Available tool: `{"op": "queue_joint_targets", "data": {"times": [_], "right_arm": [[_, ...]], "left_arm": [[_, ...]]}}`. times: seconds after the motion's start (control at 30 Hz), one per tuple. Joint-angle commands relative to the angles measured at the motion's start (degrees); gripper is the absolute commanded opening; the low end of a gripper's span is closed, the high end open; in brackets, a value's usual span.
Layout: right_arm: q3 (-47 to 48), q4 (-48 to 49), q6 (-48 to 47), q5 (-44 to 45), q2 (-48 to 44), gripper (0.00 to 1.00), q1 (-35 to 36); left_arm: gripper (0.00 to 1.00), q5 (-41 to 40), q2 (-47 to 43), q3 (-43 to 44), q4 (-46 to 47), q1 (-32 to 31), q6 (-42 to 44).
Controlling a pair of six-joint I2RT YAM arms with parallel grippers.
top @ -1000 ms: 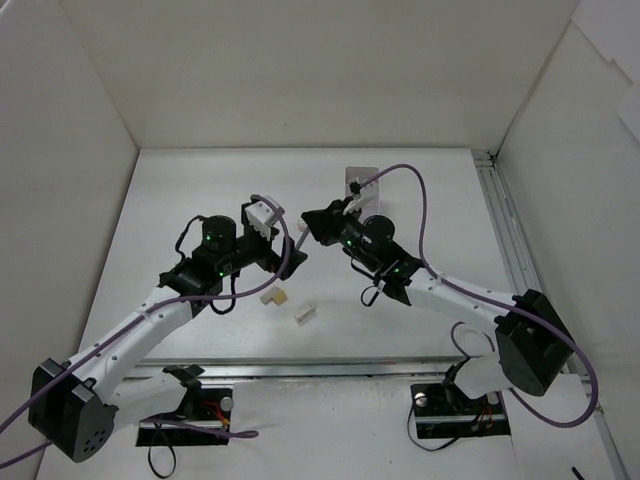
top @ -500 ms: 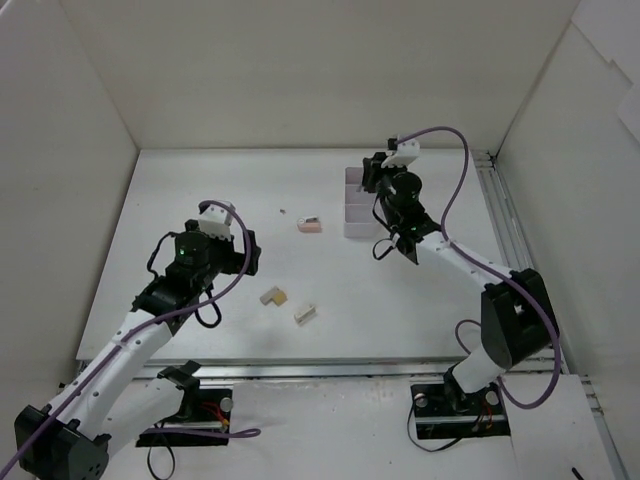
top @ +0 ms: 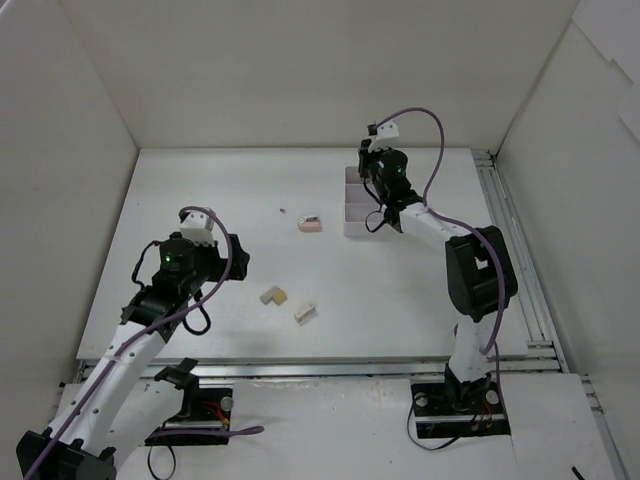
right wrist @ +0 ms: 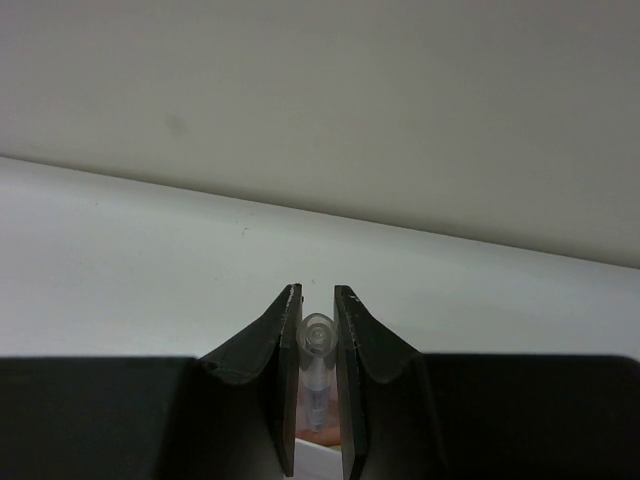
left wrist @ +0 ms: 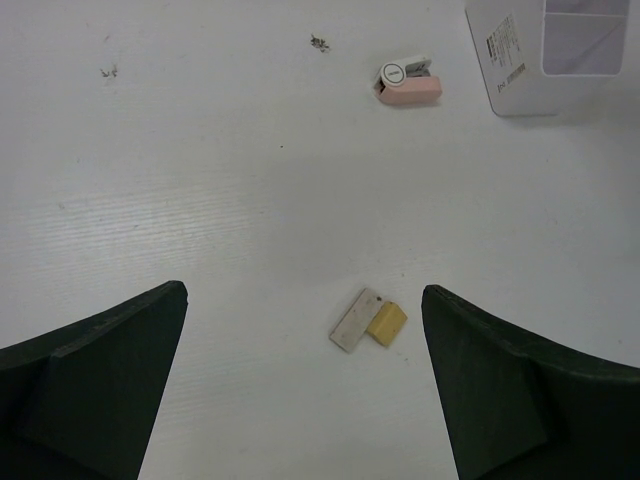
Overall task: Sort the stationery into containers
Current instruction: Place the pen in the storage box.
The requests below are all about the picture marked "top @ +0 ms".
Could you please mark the pink correction tape dispenser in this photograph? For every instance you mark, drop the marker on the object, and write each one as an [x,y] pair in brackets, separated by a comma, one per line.
[309,224]

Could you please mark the aluminium frame rail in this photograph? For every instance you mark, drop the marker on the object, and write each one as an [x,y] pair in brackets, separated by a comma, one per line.
[334,393]

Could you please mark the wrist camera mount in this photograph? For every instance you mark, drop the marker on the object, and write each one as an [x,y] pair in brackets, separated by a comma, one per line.
[383,136]
[197,227]

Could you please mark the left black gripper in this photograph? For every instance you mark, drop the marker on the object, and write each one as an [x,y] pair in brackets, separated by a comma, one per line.
[232,257]

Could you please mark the white compartment organizer box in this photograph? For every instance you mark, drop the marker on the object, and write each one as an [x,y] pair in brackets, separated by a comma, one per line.
[360,209]

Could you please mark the tan L-shaped eraser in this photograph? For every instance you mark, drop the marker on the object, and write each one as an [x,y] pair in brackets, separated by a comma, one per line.
[274,295]

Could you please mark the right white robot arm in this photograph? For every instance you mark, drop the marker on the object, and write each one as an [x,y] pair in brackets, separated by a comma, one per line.
[480,277]

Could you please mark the cream white eraser block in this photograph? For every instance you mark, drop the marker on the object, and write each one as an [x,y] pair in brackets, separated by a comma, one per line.
[305,313]

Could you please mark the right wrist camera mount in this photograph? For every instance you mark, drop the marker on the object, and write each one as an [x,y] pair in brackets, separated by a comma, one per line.
[383,136]

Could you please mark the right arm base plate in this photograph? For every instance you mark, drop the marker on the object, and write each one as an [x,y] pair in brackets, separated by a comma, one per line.
[435,418]

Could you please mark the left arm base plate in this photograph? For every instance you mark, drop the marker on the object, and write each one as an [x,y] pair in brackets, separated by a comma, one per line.
[211,410]

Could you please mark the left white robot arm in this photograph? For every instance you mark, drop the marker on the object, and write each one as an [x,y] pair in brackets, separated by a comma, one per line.
[102,426]

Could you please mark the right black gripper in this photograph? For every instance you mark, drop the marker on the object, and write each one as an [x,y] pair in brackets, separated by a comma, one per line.
[364,160]

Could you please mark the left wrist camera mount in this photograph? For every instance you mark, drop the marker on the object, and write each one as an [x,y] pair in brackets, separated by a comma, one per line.
[197,227]

